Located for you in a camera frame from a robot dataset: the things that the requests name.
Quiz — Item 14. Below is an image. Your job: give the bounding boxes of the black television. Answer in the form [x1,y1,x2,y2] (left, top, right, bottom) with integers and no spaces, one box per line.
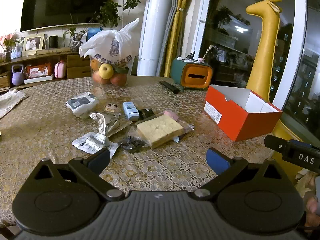
[20,0,113,32]

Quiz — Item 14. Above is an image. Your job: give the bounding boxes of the small light blue box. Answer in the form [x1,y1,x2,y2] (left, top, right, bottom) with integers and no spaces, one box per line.
[122,101,140,122]

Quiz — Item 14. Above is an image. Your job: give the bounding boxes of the red gift box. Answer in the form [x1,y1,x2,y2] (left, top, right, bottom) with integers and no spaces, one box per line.
[24,64,53,83]

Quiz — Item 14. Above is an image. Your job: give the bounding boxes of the white cloth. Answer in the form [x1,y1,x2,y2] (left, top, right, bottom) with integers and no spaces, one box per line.
[0,89,28,118]

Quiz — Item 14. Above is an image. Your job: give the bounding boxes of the white printed packet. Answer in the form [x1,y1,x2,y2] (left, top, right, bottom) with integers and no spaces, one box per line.
[72,132,120,158]

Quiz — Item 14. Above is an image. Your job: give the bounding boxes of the small black packet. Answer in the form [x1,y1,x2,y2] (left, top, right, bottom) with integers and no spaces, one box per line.
[137,108,154,122]

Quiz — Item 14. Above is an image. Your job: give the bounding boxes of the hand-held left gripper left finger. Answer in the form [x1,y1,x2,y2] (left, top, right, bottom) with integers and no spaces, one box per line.
[34,147,125,202]

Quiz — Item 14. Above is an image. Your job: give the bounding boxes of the silver foil packet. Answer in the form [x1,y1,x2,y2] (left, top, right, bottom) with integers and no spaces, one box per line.
[89,112,133,138]

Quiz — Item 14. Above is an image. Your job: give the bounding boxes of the tall green houseplant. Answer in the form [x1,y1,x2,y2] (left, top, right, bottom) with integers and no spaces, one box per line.
[94,0,144,29]

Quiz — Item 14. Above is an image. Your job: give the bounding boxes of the yellow apple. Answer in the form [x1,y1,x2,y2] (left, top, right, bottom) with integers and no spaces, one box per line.
[98,64,114,78]

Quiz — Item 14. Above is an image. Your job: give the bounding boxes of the green orange tissue box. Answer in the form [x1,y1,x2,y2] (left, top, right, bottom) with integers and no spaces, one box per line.
[170,57,213,90]

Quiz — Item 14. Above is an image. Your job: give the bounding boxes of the small pink packet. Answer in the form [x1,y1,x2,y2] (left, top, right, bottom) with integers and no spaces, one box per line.
[162,110,179,122]

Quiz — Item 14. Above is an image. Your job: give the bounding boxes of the purple kettlebell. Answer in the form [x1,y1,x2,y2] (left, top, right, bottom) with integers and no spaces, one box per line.
[11,64,25,86]

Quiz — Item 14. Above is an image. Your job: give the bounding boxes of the red apple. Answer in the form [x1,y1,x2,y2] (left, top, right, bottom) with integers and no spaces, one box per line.
[110,73,128,87]
[94,71,110,85]

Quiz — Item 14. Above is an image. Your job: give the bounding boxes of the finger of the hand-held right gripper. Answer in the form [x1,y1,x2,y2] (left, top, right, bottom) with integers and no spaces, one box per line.
[264,134,313,157]

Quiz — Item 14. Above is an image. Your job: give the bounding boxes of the bagged bread slice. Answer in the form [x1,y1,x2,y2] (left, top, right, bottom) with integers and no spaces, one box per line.
[136,115,195,149]

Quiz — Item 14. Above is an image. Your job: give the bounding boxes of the yellow grey curtain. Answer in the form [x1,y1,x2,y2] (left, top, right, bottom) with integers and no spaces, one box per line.
[164,0,198,77]

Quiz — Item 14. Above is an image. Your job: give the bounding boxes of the person's right hand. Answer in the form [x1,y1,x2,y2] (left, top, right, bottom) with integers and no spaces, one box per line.
[305,196,320,230]

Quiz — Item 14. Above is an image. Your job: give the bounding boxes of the pink flowers in vase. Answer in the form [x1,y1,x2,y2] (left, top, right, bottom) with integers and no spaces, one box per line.
[0,30,23,62]

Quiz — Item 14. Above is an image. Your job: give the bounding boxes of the dark dried snack packet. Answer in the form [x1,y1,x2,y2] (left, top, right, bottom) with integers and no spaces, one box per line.
[117,126,148,153]

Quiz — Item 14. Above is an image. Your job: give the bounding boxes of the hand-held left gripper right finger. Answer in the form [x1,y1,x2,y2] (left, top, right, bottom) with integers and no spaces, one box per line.
[194,147,288,202]

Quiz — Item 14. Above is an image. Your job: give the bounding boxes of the clear plastic fruit container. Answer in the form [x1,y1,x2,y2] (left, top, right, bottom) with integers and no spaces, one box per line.
[89,55,131,87]

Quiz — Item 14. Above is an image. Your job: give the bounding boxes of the white framed glass door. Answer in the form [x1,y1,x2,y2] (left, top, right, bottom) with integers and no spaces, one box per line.
[192,0,320,143]

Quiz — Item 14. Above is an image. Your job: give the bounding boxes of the blue picture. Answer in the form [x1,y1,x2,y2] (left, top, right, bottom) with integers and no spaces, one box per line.
[86,27,105,42]

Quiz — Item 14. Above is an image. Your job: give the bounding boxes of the blue cracker packet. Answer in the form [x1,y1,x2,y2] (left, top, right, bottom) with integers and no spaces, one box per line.
[66,92,100,117]

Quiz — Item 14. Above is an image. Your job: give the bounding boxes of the white standing air conditioner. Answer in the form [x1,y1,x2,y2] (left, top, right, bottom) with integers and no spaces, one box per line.
[137,0,175,77]

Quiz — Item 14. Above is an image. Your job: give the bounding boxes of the small potted plant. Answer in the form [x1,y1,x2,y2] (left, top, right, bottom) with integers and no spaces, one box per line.
[62,14,88,52]

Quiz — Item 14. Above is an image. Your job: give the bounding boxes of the white photo frame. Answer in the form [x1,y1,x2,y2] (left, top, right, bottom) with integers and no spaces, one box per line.
[22,34,45,56]

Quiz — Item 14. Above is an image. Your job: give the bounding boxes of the black remote control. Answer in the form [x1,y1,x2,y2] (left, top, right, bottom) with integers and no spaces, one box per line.
[159,80,180,93]

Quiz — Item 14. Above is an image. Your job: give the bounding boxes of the white plastic bag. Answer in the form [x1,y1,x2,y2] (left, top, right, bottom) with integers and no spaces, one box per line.
[79,17,140,64]

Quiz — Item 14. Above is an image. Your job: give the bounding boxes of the wooden television cabinet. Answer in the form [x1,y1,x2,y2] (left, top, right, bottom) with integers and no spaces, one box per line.
[0,47,92,92]

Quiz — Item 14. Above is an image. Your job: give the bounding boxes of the pink small case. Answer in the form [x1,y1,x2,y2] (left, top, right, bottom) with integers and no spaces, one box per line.
[54,60,67,78]

